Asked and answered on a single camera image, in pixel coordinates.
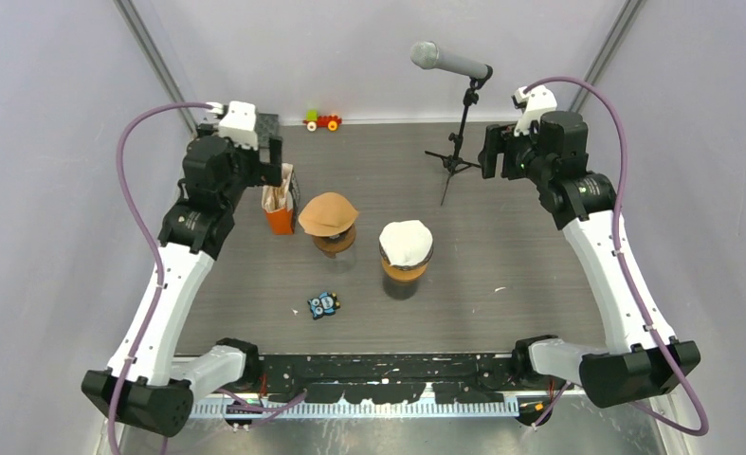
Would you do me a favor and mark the brown paper coffee filter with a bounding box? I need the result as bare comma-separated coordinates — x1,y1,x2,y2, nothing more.
298,191,359,237

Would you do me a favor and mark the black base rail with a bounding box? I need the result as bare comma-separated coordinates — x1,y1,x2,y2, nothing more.
196,351,578,407

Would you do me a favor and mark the orange coffee filter bag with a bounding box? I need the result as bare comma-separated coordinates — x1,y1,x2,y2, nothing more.
262,163,300,235

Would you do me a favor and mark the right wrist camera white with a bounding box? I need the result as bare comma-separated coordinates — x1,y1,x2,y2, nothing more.
512,84,557,137

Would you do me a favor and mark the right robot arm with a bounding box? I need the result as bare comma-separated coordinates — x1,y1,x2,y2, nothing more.
478,111,701,408

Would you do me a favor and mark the dark grey studded plate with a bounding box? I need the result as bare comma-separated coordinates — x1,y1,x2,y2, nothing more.
255,113,281,149

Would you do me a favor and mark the dark wooden dripper ring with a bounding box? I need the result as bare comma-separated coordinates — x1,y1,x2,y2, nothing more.
312,232,358,258

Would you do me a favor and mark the dark glass carafe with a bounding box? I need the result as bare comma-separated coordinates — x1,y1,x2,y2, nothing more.
383,279,420,300

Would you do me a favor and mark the black microphone tripod stand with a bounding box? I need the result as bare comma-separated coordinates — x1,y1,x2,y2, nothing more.
424,78,485,206

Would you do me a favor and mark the white paper coffee filter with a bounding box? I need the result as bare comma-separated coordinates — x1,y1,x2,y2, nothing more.
379,220,433,255

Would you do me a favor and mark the grey ribbed dripper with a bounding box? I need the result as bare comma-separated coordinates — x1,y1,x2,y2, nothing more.
380,248,433,271

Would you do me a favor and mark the toy train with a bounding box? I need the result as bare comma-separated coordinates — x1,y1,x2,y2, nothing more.
301,109,342,132

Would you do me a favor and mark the grey microphone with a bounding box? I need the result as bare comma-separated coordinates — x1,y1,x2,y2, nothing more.
409,41,493,81

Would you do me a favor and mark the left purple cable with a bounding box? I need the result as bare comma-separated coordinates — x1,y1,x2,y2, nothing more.
106,101,308,455

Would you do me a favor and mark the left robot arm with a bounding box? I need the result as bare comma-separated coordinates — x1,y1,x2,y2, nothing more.
82,136,282,437

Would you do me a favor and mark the blue owl toy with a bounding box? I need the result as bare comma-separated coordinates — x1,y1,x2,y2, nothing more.
307,292,341,320

